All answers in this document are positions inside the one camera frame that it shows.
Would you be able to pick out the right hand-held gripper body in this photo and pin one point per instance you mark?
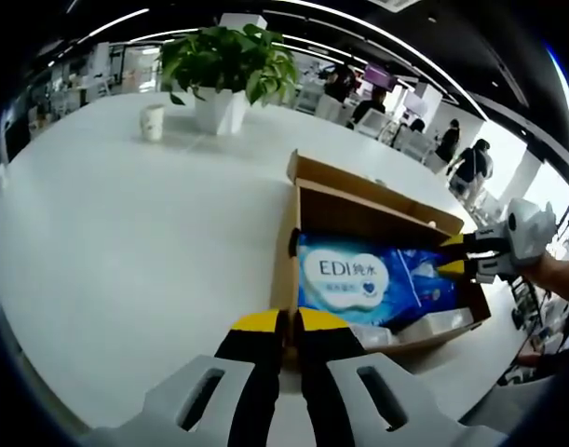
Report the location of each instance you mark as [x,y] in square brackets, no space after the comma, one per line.
[531,228]

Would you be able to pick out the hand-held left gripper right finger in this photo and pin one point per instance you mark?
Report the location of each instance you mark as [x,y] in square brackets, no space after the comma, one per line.
[344,410]

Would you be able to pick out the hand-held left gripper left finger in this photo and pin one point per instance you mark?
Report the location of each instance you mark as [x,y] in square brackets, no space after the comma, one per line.
[209,405]

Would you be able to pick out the blue translucent tissue pack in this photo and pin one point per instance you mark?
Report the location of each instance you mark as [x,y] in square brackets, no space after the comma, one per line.
[428,279]

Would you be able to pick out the small white carton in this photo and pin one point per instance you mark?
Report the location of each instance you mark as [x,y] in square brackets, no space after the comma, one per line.
[437,326]

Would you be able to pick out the blue wet wipes pack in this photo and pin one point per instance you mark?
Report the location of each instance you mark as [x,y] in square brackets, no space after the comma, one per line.
[344,279]

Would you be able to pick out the brown cardboard shoe box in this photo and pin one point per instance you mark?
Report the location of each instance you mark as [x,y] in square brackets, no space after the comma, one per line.
[358,205]

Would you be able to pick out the white office chair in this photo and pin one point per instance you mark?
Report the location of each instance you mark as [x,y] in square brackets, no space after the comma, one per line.
[375,125]

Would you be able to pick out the long curved ceiling light strip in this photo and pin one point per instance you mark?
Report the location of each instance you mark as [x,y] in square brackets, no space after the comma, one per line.
[396,65]

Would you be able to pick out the white paper cup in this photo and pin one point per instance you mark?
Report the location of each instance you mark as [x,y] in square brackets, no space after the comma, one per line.
[152,122]

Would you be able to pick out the green potted plant white pot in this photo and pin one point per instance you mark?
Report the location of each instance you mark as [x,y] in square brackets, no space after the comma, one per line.
[223,70]

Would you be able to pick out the purple wall screen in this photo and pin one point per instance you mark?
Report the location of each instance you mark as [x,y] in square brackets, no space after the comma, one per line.
[381,77]

